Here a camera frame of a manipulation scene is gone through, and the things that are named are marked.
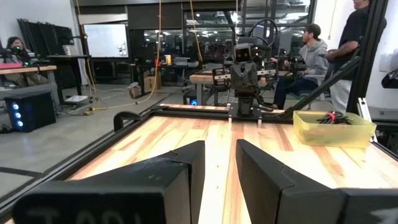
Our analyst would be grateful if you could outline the wooden workbench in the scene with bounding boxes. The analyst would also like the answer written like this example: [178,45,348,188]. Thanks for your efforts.
[188,69,281,107]

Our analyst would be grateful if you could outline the small grey floor box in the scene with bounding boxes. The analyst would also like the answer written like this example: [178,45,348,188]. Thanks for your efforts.
[128,82,142,100]

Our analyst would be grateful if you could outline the black diagonal frame brace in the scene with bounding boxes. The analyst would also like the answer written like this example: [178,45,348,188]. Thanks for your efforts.
[279,55,362,121]

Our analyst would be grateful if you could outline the cardboard box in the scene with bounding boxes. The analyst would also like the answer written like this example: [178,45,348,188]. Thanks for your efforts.
[143,72,162,93]

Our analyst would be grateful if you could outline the wooden side table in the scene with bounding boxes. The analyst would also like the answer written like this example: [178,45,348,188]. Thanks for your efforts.
[0,64,58,76]

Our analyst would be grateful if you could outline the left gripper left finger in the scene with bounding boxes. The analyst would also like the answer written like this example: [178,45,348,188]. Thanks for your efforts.
[11,139,206,224]

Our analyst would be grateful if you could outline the pink tray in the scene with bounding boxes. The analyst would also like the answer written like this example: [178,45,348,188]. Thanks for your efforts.
[0,62,24,70]

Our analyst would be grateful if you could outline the white flat board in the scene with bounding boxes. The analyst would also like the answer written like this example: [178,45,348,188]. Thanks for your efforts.
[64,94,90,104]

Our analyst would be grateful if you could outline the black folded panels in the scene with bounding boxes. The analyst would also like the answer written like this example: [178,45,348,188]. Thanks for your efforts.
[16,18,75,57]

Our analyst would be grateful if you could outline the seated person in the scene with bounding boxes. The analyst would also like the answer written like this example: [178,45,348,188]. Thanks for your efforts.
[272,22,330,110]

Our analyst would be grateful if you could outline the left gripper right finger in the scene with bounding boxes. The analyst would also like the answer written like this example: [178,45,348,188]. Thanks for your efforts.
[235,138,398,224]

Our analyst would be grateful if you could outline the yellow hanging cable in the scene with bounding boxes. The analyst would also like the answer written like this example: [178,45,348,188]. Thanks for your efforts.
[83,0,163,116]
[188,0,205,64]

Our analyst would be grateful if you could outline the silver aluminium extrusion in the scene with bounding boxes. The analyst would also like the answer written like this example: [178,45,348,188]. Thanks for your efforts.
[356,96,379,142]

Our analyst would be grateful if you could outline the black upright frame post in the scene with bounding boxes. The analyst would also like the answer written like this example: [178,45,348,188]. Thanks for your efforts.
[346,0,390,114]

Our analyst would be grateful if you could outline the black USB-C cable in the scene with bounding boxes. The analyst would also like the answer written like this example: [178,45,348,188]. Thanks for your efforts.
[316,111,353,126]

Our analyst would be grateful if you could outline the black background machine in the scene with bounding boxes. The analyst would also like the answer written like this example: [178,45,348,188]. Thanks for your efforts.
[381,68,398,90]

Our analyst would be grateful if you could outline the yellow translucent plastic bin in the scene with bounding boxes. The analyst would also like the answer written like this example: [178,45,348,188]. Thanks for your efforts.
[292,110,377,149]

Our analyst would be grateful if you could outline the person at robot station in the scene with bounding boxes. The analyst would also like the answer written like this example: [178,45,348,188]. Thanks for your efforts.
[4,36,42,87]

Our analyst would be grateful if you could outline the white wall board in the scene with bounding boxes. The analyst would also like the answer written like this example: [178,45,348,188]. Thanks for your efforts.
[83,23,129,59]

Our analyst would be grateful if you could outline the black desk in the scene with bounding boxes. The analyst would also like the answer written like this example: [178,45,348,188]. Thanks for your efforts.
[45,54,93,96]

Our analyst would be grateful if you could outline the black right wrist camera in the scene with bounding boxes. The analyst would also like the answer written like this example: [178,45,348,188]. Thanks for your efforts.
[233,43,253,64]

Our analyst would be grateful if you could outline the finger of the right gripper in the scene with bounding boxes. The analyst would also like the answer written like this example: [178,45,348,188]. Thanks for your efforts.
[243,62,260,94]
[229,62,245,95]

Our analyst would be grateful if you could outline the standing person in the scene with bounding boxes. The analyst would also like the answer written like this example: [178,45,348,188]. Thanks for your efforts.
[324,0,388,113]

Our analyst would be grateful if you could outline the black computer tower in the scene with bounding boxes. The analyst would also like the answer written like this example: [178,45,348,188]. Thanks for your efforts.
[4,91,57,134]

